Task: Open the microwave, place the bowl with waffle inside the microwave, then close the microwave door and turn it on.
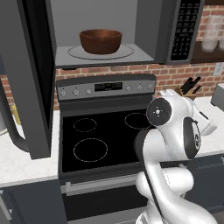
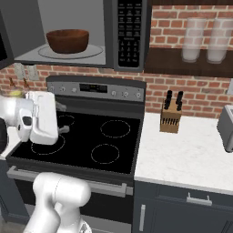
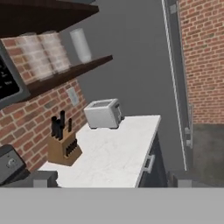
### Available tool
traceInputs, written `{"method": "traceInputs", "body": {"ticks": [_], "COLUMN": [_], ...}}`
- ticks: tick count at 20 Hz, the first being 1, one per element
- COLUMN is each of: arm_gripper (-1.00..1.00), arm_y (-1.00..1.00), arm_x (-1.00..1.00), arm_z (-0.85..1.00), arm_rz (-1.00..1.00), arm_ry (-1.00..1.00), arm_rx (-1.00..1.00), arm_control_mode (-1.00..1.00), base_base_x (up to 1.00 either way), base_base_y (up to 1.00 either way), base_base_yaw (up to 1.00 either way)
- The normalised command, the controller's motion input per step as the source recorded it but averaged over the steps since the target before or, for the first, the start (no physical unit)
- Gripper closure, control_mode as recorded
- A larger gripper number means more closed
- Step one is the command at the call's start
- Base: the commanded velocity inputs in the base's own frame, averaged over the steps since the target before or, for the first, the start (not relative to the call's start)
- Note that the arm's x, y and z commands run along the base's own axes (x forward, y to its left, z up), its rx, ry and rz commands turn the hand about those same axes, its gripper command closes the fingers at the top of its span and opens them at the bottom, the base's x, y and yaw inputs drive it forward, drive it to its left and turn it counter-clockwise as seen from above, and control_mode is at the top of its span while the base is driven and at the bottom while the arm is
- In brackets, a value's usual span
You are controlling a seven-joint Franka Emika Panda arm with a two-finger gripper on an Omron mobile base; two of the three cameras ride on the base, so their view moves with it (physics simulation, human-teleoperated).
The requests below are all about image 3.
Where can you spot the black stove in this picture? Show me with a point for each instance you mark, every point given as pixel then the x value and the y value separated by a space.
pixel 10 164

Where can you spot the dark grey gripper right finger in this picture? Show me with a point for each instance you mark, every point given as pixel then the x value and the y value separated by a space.
pixel 182 178

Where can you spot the white toaster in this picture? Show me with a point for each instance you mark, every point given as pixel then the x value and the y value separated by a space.
pixel 102 113

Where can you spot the grey fridge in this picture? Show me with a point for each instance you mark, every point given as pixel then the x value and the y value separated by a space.
pixel 137 61

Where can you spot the white cylindrical container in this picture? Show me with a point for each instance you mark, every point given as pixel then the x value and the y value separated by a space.
pixel 80 45

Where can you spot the dark grey cabinet drawer front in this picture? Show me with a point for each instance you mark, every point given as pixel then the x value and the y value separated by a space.
pixel 154 163

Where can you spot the dark wooden shelf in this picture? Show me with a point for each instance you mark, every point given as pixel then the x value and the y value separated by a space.
pixel 65 76
pixel 38 16

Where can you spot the wooden knife block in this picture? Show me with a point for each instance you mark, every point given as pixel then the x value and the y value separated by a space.
pixel 63 144

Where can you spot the clear glass jar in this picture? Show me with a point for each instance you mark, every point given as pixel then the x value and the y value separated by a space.
pixel 32 57
pixel 54 52

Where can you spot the white wall socket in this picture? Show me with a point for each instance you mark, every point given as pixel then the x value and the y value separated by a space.
pixel 73 96

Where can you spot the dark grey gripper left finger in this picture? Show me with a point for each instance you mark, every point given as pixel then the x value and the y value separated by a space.
pixel 43 179

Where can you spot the black microwave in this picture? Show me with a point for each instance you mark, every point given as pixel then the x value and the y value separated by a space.
pixel 7 78

